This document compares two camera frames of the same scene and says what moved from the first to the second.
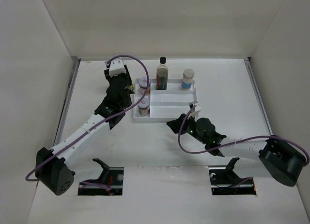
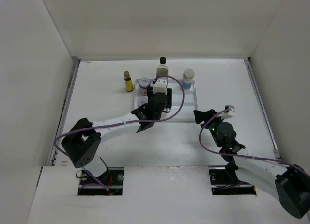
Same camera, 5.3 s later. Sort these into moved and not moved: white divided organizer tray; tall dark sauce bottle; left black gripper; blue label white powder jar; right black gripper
Moved: left black gripper; right black gripper
Not moved: tall dark sauce bottle; white divided organizer tray; blue label white powder jar
